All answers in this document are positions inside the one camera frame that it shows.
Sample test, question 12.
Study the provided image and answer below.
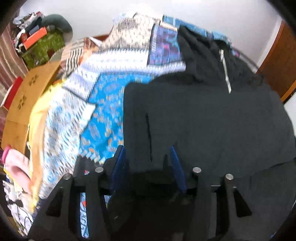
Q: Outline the black hooded sweatshirt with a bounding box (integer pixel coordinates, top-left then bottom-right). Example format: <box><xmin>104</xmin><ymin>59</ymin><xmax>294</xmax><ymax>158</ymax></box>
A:
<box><xmin>74</xmin><ymin>26</ymin><xmax>296</xmax><ymax>241</ymax></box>

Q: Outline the person's hand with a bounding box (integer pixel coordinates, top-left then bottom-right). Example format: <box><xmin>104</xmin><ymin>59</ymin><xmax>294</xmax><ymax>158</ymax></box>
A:
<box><xmin>1</xmin><ymin>145</ymin><xmax>32</xmax><ymax>194</ymax></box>

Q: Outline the blue patchwork bedspread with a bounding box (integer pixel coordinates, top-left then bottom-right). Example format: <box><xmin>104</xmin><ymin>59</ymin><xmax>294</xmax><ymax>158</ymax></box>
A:
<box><xmin>34</xmin><ymin>13</ymin><xmax>241</xmax><ymax>239</ymax></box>

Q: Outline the brown cardboard box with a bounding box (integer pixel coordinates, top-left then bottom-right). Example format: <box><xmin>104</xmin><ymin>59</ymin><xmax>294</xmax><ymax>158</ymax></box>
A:
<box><xmin>1</xmin><ymin>61</ymin><xmax>60</xmax><ymax>153</ymax></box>

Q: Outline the red flat box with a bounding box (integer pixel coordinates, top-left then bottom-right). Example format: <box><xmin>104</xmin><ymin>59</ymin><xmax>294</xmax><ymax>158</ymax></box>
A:
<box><xmin>1</xmin><ymin>76</ymin><xmax>23</xmax><ymax>111</ymax></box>

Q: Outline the green patterned bag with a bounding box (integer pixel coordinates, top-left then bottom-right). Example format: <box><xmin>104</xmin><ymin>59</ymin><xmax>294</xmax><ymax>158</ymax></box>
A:
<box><xmin>21</xmin><ymin>31</ymin><xmax>65</xmax><ymax>70</ymax></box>

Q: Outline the wooden door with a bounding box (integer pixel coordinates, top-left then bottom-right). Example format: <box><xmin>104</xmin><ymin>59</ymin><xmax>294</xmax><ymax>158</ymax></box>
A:
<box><xmin>257</xmin><ymin>21</ymin><xmax>295</xmax><ymax>103</ymax></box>

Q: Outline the striped maroon curtain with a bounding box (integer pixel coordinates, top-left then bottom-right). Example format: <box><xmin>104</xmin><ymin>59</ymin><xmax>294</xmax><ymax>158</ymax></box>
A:
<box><xmin>0</xmin><ymin>22</ymin><xmax>30</xmax><ymax>130</ymax></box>

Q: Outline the orange box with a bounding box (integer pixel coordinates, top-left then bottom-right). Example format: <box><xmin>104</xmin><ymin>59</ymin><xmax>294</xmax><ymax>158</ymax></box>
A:
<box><xmin>23</xmin><ymin>27</ymin><xmax>47</xmax><ymax>50</ymax></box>

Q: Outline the grey plush cushion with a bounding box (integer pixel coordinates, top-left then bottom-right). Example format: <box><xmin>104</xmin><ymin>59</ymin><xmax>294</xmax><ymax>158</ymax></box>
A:
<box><xmin>40</xmin><ymin>14</ymin><xmax>73</xmax><ymax>33</ymax></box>

